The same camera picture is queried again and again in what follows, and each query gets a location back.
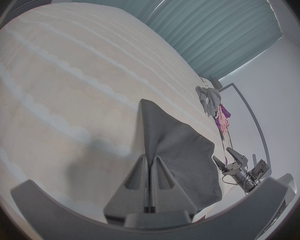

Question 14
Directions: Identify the purple garment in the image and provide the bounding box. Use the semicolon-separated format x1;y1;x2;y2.
215;105;232;132

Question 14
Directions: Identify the dark grey garment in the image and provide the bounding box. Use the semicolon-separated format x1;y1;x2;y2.
139;98;223;213

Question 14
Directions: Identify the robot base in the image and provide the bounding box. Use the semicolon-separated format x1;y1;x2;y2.
275;173;297;224

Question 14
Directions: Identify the pile of clothes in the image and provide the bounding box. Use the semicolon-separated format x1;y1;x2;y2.
195;85;232;142

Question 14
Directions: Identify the white printed pillow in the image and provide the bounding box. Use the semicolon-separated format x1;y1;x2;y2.
199;76;212;89

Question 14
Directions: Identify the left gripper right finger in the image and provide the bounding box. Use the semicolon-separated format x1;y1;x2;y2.
150;155;197;217

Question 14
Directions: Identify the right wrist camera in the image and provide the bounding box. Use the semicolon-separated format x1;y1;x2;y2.
249;160;270;180

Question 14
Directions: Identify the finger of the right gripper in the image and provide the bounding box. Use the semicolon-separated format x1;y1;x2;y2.
226;147;248;165
212;155;227;175

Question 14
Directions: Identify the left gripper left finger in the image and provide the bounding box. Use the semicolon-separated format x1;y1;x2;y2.
103;155;149;219

